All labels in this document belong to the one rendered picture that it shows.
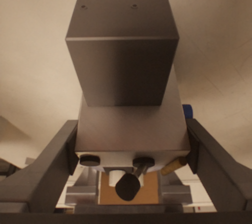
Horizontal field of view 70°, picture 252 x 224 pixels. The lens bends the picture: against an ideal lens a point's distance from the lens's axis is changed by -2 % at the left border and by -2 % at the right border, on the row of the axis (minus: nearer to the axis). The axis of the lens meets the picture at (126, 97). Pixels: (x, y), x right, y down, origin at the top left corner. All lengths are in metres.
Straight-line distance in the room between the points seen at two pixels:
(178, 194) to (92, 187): 0.11
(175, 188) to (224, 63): 0.17
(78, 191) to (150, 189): 0.40
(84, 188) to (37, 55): 0.17
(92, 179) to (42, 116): 0.15
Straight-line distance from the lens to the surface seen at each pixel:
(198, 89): 0.28
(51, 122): 0.36
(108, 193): 0.66
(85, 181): 0.28
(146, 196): 0.64
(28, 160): 0.25
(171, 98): 0.16
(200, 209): 2.13
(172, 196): 0.27
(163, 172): 0.18
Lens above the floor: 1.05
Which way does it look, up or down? 35 degrees down
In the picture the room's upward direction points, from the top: 180 degrees clockwise
